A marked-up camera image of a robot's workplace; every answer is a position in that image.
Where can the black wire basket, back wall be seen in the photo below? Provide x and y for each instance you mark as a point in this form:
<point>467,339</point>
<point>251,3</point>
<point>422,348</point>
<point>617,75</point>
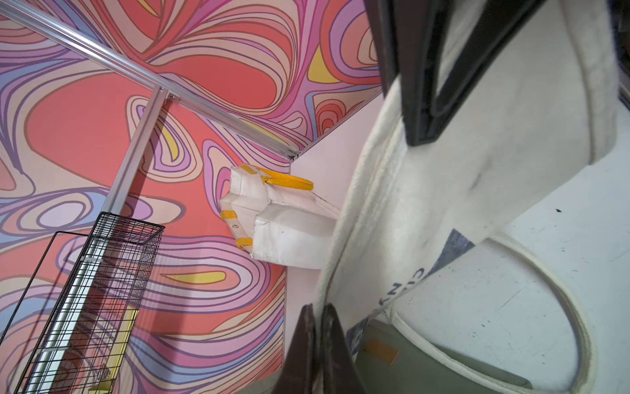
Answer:
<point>83,342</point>

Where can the aluminium frame rail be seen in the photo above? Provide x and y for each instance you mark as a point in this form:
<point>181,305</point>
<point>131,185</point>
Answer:
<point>212,319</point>

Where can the cream bag with yellow handles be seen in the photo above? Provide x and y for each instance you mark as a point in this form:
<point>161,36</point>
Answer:
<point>277,218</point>

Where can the cream canvas bag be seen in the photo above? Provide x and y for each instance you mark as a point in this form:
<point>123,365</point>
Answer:
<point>545,110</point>

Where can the green canvas bag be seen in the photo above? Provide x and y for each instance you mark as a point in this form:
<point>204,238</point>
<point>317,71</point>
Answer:
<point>389,363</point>

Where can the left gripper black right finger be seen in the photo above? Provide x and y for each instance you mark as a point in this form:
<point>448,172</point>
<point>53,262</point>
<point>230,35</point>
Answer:
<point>339,372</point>

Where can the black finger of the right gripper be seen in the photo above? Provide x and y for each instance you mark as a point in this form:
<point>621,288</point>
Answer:
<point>381,18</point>
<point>421,29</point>

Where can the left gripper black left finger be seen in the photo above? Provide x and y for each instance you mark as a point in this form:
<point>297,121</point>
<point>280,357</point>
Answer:
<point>297,373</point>

